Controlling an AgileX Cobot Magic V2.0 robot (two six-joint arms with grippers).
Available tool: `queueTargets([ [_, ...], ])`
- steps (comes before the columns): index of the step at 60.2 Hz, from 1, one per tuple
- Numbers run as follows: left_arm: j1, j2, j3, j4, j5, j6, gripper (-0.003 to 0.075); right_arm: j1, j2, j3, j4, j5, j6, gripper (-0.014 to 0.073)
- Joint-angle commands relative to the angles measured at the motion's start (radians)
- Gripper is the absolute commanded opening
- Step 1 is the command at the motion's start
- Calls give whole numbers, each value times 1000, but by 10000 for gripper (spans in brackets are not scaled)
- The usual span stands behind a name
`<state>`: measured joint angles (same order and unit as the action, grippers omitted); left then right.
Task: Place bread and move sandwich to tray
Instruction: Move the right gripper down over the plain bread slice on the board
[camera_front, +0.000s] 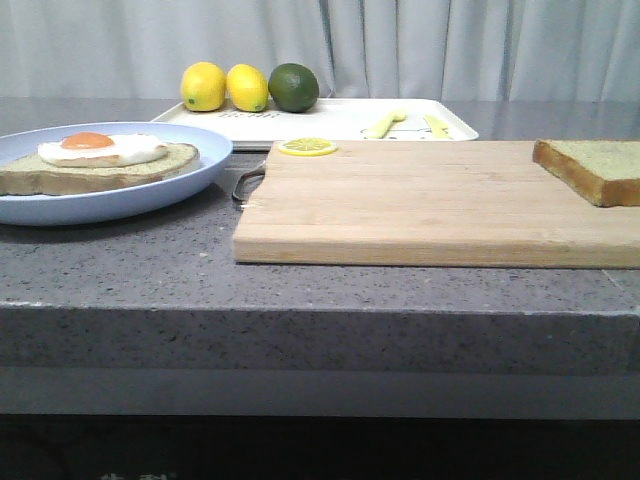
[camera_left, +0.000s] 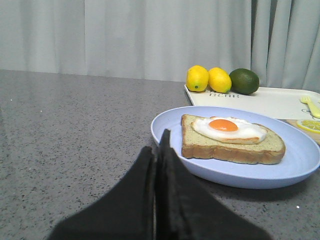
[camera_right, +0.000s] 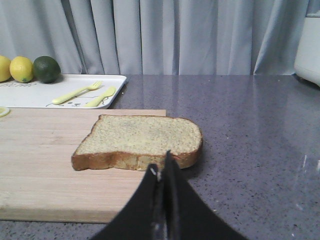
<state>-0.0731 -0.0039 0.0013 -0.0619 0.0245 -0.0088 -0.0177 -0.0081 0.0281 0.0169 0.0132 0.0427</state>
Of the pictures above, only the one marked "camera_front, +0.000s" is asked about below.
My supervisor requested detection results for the light blue round plate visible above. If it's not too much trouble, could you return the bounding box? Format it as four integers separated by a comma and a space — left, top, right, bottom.
1, 121, 233, 226

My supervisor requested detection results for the bread slice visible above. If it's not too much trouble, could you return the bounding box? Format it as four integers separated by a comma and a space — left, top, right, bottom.
1, 143, 200, 196
532, 139, 639, 207

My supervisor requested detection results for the left yellow lemon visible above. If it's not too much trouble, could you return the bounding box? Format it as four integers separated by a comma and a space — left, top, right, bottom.
180, 61, 226, 112

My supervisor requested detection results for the yellow plastic fork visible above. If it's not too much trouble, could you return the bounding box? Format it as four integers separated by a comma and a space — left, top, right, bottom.
363, 109, 407, 139

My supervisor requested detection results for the right yellow lemon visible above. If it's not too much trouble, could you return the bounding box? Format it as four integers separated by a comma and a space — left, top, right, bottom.
226, 64, 269, 112

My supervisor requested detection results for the green lime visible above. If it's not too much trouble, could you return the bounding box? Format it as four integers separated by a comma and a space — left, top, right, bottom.
268, 63, 320, 113

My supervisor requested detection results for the metal cutting board handle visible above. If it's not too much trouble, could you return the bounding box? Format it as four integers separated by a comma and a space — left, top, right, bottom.
231, 162, 266, 204

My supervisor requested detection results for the lemon slice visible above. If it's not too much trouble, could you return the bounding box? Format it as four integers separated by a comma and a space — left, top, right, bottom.
277, 137, 338, 156

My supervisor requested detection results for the white curtain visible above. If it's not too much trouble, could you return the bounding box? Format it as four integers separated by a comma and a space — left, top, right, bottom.
1, 1, 639, 102

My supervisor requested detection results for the yellow plastic knife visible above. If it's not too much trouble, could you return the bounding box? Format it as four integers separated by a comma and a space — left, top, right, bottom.
424, 115, 451, 139

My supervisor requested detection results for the wooden cutting board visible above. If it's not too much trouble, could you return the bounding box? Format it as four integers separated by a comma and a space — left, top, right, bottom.
233, 141, 639, 268

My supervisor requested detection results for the white serving tray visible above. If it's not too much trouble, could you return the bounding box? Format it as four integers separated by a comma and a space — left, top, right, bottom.
154, 98, 479, 151

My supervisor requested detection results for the fried egg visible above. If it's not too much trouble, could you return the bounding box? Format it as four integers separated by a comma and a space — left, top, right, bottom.
37, 132, 168, 168

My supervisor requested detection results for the yellow lemon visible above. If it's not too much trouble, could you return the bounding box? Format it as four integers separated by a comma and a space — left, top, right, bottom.
226, 64, 269, 112
180, 61, 226, 112

